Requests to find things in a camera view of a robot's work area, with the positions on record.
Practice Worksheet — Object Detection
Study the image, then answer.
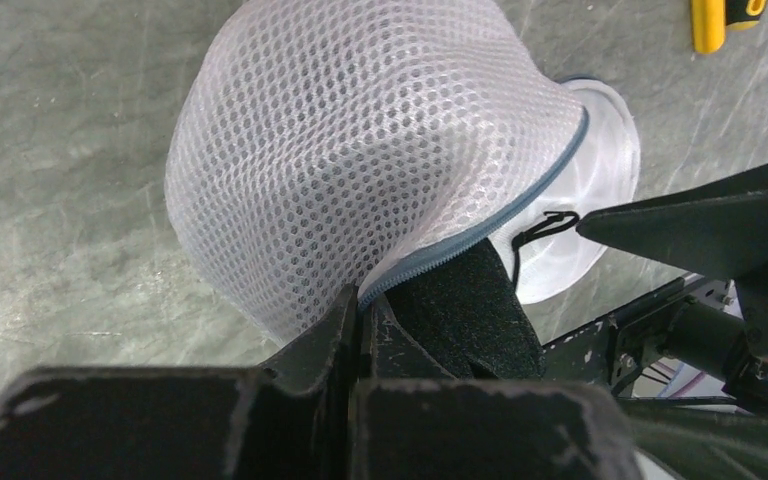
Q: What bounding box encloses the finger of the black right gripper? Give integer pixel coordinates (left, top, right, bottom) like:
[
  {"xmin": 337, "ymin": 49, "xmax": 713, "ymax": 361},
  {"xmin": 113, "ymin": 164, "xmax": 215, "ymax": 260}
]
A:
[{"xmin": 577, "ymin": 163, "xmax": 768, "ymax": 279}]

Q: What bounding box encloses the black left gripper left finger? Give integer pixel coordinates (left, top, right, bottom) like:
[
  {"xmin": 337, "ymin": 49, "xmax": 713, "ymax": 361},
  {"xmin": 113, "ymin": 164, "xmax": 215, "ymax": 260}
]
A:
[{"xmin": 0, "ymin": 286, "xmax": 357, "ymax": 479}]

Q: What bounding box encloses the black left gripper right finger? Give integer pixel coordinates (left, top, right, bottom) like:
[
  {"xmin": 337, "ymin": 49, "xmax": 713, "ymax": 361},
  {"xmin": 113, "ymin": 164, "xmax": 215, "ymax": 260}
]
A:
[{"xmin": 350, "ymin": 298, "xmax": 643, "ymax": 479}]

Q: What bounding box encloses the black white bra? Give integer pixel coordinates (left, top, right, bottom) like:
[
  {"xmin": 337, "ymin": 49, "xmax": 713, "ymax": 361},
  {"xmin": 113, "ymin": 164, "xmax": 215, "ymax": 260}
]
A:
[{"xmin": 385, "ymin": 210, "xmax": 580, "ymax": 379}]

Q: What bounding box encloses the white mesh blue-zip laundry bag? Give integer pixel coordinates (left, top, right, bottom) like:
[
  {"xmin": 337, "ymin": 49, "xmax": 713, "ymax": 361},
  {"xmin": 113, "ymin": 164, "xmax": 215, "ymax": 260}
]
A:
[{"xmin": 164, "ymin": 1, "xmax": 641, "ymax": 345}]

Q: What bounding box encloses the small yellow black screwdriver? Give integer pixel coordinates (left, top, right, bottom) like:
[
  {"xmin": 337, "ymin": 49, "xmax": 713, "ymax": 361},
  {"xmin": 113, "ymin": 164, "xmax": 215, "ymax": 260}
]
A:
[{"xmin": 689, "ymin": 0, "xmax": 726, "ymax": 54}]

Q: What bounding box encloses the black yellow screwdriver on table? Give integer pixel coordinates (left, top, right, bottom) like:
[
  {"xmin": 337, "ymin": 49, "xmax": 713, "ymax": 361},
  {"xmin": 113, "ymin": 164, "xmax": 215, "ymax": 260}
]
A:
[{"xmin": 725, "ymin": 0, "xmax": 767, "ymax": 31}]

